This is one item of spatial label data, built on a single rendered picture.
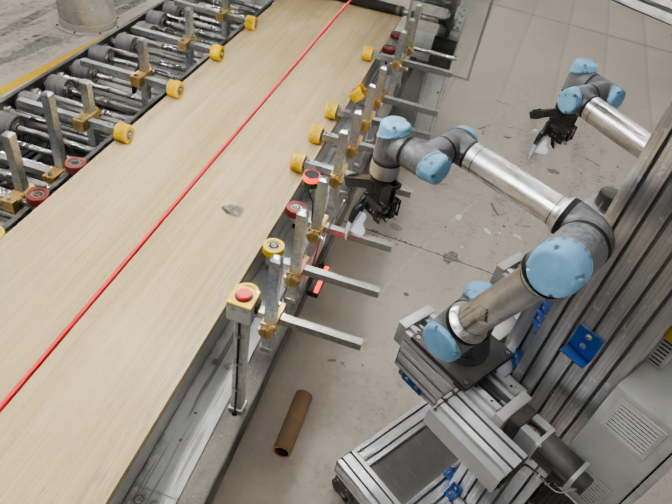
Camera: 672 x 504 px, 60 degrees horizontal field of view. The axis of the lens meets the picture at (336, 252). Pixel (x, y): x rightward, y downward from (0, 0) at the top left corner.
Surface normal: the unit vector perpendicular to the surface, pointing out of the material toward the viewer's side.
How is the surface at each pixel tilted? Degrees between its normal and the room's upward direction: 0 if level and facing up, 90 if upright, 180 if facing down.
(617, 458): 90
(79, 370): 0
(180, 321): 0
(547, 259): 83
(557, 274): 83
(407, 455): 0
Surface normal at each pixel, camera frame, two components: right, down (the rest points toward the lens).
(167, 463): 0.14, -0.73
